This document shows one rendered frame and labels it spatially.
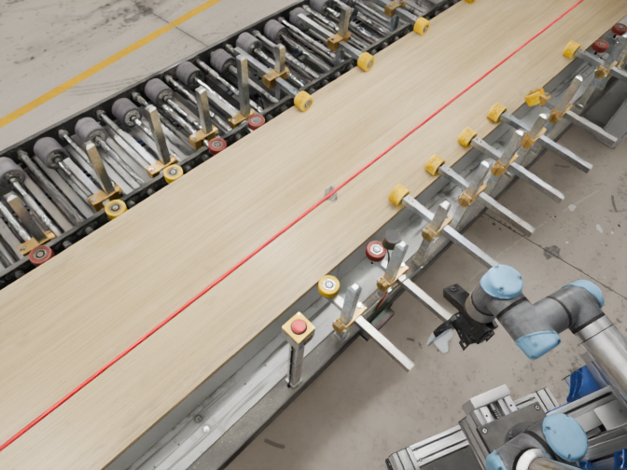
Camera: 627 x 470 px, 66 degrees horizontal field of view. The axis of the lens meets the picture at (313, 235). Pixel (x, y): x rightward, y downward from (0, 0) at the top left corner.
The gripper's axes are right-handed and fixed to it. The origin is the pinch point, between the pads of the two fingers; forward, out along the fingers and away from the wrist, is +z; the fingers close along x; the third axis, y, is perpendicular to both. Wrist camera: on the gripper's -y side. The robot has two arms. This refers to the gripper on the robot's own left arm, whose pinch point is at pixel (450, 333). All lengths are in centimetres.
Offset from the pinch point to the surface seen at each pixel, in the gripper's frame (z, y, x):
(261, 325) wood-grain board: 42, -36, -42
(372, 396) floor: 132, -16, 8
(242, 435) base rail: 62, -7, -59
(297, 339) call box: 9.6, -15.8, -37.6
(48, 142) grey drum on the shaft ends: 46, -154, -104
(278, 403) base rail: 62, -14, -44
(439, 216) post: 25, -48, 32
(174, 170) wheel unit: 41, -116, -55
